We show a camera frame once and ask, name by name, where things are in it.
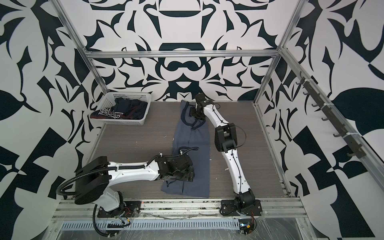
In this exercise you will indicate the blue grey tank top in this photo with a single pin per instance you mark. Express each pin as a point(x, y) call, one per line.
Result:
point(191, 132)

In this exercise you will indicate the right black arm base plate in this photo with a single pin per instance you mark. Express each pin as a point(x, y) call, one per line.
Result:
point(230, 208)

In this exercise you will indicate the white slotted cable duct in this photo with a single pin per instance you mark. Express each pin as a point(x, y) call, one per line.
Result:
point(162, 224)

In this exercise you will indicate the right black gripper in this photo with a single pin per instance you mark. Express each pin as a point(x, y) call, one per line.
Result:
point(193, 110)

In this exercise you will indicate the black wall hook rack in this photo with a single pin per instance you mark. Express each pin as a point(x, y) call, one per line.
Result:
point(333, 115)

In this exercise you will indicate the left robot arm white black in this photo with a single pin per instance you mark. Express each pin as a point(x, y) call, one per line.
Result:
point(93, 183)

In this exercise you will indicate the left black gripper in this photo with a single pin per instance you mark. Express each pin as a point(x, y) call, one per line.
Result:
point(189, 174)

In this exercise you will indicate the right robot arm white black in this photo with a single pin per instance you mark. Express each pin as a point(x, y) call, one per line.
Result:
point(227, 144)

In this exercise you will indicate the small electronics board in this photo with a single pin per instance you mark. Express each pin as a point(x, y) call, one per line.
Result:
point(247, 226)

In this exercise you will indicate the aluminium frame crossbar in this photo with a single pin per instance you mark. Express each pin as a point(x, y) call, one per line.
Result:
point(181, 54)

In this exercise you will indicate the black printed tank top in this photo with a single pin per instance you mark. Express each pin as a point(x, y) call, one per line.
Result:
point(124, 109)

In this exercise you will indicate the white plastic laundry basket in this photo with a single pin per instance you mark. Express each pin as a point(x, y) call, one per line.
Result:
point(109, 100)

